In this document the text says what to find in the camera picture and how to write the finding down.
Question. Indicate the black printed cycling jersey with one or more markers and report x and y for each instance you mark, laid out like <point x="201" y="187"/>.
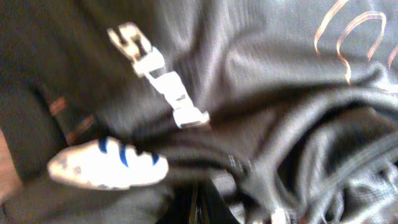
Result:
<point x="288" y="107"/>

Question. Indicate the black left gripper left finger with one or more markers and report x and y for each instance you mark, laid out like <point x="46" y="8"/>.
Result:
<point x="183" y="207"/>

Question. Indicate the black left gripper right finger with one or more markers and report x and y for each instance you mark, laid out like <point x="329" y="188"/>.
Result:
<point x="213" y="209"/>

